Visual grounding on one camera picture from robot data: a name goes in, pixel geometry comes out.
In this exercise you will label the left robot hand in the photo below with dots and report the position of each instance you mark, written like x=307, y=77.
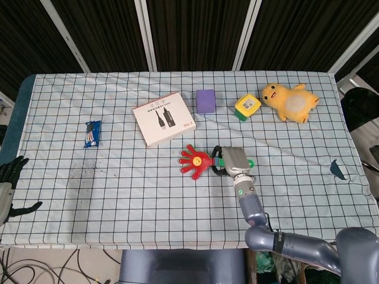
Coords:
x=6, y=195

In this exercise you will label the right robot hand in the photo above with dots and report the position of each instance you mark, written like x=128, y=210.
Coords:
x=235, y=161

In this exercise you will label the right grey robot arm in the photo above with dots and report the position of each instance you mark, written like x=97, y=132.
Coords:
x=296, y=241

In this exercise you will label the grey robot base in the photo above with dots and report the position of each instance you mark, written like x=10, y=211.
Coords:
x=180, y=266

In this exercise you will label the green container yellow lid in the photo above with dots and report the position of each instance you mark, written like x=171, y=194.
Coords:
x=247, y=105

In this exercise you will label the purple foam cube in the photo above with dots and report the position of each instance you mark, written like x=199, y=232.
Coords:
x=205, y=102

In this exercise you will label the yellow plush toy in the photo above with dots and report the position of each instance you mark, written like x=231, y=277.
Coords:
x=291, y=102

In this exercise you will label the white black checkered tablecloth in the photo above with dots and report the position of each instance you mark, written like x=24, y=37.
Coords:
x=148, y=192

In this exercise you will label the green plastic bag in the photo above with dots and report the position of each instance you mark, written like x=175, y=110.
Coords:
x=266, y=261

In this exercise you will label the blue snack packet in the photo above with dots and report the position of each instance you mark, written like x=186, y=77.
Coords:
x=92, y=134

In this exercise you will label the black chair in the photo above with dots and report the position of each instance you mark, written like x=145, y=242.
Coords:
x=359, y=108

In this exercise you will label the white frame pole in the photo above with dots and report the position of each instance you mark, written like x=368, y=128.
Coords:
x=353, y=38
x=65, y=37
x=146, y=35
x=250, y=35

